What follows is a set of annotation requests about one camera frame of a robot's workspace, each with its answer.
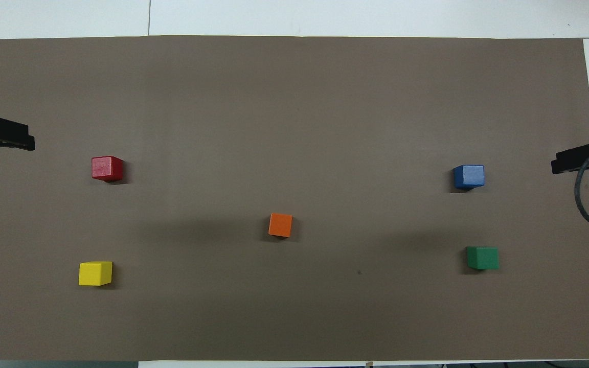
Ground red block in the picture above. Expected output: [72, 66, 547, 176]
[92, 156, 124, 182]

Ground blue block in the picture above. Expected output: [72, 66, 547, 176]
[453, 165, 485, 191]

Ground green block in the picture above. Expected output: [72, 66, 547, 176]
[466, 246, 500, 270]

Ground yellow block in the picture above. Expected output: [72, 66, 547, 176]
[79, 261, 113, 287]

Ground orange block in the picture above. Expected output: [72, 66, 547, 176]
[268, 213, 293, 238]

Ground brown table mat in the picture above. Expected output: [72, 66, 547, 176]
[0, 36, 589, 362]

